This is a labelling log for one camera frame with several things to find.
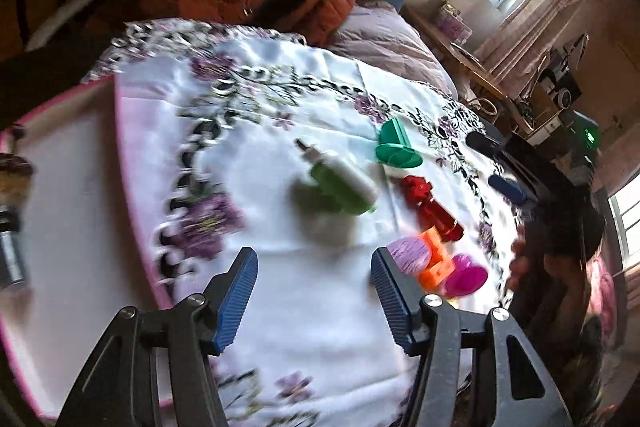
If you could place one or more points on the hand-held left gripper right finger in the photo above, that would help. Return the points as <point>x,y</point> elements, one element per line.
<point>395,302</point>

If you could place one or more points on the lilac oval lid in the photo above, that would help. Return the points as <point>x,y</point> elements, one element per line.
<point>409,256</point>

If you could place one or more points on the black radio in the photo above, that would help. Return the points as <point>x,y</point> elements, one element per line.
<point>562,88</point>

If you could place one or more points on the jar with purple label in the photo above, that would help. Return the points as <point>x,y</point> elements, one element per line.
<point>454,23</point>

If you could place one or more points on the device with green light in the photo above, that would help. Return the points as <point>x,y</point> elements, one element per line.
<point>589,137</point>

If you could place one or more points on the side window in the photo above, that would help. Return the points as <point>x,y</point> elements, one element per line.
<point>625,227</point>

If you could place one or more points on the green plastic mold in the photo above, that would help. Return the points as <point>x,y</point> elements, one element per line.
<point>397,149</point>

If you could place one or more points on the green and white bottle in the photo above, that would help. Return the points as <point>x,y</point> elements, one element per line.
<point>342,182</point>

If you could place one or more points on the person's right forearm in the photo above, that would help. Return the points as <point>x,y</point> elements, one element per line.
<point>555,347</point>

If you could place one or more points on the orange holed block toy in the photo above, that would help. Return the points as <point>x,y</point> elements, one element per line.
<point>436,263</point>

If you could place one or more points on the white floral tablecloth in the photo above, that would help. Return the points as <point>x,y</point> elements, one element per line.
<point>310,107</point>

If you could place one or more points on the beige curtain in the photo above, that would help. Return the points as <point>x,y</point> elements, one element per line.
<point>540,7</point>

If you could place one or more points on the fluffy brush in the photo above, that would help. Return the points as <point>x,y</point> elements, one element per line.
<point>14,174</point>

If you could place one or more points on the silver can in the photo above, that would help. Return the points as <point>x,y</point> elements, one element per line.
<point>11,252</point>

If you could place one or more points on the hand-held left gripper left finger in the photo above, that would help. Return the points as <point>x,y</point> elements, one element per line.
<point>235,302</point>

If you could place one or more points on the magenta plastic mold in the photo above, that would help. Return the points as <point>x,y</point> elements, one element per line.
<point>465,279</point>

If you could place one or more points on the pink-edged table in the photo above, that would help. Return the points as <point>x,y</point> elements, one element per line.
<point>75,207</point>

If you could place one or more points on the wooden nightstand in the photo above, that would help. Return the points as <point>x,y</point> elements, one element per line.
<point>465,62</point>

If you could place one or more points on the red shiny capsule case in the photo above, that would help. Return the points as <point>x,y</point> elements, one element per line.
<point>431,207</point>

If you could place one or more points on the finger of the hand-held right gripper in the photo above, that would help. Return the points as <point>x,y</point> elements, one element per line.
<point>507,190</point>
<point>482,143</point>

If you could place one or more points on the mauve bed quilt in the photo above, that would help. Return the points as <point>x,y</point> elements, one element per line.
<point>395,42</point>

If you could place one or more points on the person's right hand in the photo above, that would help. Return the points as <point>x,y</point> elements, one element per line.
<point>520,264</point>

